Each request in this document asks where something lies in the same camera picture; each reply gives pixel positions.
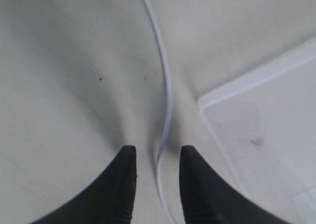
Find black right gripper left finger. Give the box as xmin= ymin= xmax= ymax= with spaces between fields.
xmin=35 ymin=145 xmax=136 ymax=224

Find clear plastic box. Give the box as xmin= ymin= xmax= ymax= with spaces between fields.
xmin=197 ymin=40 xmax=316 ymax=224

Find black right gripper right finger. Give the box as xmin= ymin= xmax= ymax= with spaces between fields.
xmin=179 ymin=145 xmax=285 ymax=224

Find white wired earphones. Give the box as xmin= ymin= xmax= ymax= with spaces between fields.
xmin=138 ymin=0 xmax=176 ymax=224

